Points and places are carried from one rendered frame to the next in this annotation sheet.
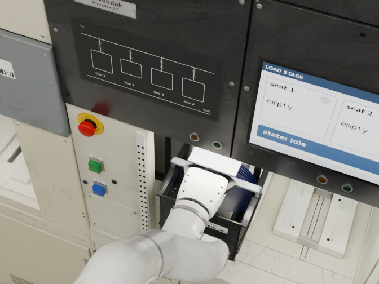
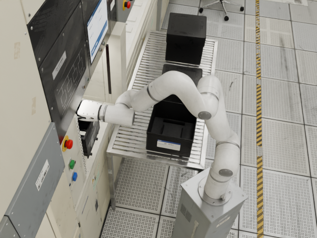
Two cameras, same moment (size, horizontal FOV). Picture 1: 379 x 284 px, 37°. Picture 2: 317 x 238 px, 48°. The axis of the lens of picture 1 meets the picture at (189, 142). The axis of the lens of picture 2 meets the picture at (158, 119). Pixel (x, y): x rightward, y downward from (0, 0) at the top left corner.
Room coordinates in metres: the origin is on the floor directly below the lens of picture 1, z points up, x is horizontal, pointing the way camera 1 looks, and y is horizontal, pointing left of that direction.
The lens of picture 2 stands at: (0.70, 1.15, 2.53)
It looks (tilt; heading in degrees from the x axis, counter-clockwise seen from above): 49 degrees down; 256
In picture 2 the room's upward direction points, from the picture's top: 5 degrees clockwise
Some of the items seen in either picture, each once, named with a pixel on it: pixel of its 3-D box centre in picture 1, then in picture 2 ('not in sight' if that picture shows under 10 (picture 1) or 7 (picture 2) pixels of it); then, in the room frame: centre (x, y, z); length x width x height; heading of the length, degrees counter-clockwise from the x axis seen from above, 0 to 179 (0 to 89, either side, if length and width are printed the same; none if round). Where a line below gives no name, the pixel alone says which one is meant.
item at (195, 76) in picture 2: not in sight; (180, 82); (0.12, -0.61, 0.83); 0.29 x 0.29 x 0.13; 72
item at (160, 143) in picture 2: not in sight; (172, 128); (0.27, -0.20, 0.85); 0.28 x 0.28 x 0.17; 69
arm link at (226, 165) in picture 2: not in sight; (224, 165); (0.12, 0.25, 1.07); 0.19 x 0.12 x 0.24; 69
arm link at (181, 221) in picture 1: (177, 245); (120, 115); (0.61, 0.02, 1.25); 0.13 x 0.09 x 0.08; 160
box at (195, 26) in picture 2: not in sight; (185, 38); (0.00, -1.03, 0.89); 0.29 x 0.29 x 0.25; 73
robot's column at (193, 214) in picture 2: not in sight; (204, 220); (0.11, 0.22, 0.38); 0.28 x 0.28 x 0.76; 25
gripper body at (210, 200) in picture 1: (200, 194); (91, 111); (0.74, -0.03, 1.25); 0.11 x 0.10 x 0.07; 160
